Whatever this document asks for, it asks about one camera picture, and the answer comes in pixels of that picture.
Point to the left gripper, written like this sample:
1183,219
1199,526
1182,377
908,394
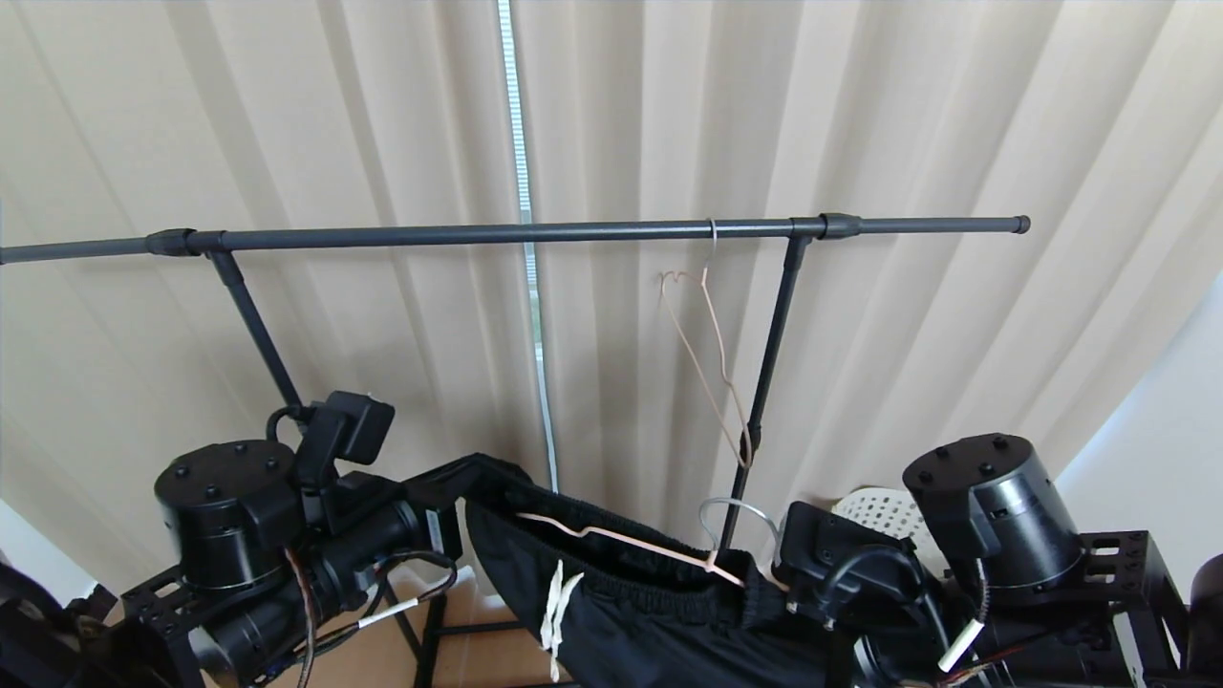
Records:
401,545

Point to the pink clothes hanger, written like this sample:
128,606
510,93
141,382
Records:
621,539
718,344

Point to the black shorts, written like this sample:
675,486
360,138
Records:
650,621

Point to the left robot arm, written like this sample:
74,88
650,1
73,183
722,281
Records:
225,506

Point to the black clothes rack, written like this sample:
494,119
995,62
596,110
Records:
478,232

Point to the white laundry basket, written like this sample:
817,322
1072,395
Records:
884,511

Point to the beige curtain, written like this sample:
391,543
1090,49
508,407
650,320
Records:
287,115

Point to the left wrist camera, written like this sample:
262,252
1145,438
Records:
349,430

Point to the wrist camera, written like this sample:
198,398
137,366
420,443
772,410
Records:
822,549
349,430

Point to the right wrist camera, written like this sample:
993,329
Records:
822,549

